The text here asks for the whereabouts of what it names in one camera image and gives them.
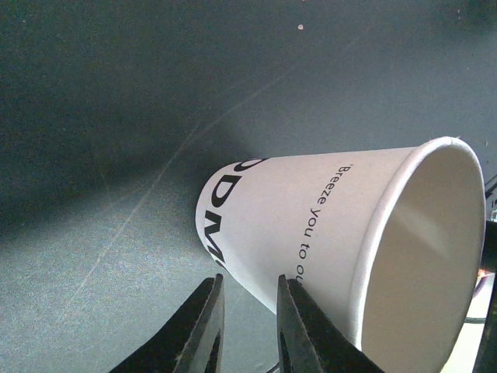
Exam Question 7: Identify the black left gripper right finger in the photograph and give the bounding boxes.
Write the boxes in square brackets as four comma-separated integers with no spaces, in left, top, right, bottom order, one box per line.
[276,274,382,373]

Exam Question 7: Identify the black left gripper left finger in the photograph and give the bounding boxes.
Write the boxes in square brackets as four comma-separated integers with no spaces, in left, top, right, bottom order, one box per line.
[112,274,224,372]

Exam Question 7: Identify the white paper cup black print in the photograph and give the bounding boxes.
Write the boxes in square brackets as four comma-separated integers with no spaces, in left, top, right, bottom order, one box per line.
[195,137,485,372]

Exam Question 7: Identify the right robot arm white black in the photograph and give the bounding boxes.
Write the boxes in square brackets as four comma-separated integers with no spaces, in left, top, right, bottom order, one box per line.
[472,175,496,372]

